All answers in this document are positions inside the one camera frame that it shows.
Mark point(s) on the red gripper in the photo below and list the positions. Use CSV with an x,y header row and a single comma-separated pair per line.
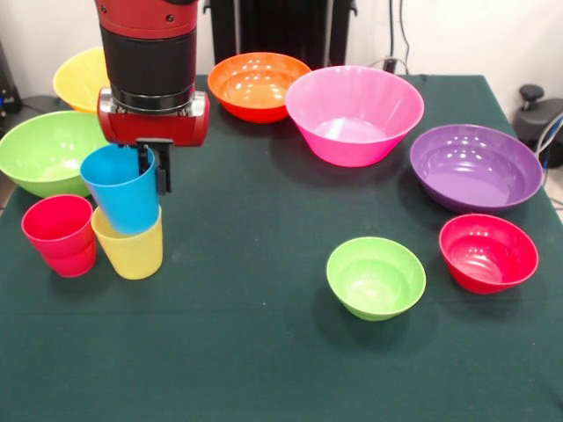
x,y
149,129

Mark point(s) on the blue cup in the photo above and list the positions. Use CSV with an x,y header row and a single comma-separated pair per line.
x,y
123,202

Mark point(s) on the yellow cup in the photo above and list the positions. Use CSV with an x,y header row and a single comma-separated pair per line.
x,y
132,255

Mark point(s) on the large green bowl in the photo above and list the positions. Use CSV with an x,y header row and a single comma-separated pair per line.
x,y
44,154

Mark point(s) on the large yellow bowl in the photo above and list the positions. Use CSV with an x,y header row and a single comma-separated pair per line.
x,y
81,81

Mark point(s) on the orange bowl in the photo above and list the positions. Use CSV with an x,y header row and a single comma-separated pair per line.
x,y
255,88

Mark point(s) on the black equipment box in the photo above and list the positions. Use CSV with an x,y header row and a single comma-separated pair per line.
x,y
9,96

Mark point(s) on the large pink bowl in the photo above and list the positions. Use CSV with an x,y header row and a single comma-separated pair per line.
x,y
352,114

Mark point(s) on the dark green tablecloth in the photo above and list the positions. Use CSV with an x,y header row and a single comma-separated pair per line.
x,y
264,351

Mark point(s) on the small green bowl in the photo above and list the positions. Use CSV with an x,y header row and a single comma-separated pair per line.
x,y
374,281

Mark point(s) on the purple bowl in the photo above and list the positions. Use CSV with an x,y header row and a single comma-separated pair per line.
x,y
475,171

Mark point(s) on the small red bowl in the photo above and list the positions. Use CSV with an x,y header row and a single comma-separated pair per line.
x,y
488,255

